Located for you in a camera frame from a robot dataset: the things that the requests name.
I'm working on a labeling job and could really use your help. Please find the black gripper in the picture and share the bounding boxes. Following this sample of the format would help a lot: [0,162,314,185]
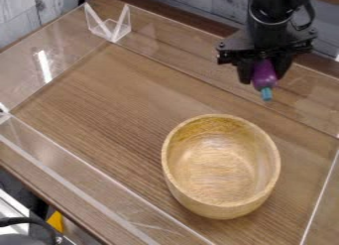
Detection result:
[216,10,318,84]

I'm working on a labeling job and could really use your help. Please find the purple toy eggplant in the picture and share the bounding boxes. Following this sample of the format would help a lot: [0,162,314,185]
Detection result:
[252,60,278,101]

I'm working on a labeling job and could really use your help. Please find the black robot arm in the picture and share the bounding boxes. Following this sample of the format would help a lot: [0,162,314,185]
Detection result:
[216,0,318,84]

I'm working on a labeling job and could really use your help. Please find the brown wooden bowl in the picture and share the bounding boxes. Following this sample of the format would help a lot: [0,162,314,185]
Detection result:
[160,114,282,219]

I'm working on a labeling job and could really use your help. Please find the yellow black device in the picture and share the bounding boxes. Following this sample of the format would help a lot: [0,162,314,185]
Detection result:
[28,208,77,245]

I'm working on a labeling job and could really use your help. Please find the clear acrylic corner bracket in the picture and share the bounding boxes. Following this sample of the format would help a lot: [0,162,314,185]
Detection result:
[84,4,131,43]

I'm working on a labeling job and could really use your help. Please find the clear acrylic barrier wall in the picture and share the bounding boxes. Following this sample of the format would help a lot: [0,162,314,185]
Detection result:
[0,110,215,245]

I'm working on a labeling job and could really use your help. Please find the black cable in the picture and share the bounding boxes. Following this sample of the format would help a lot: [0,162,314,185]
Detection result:
[0,217,61,243]

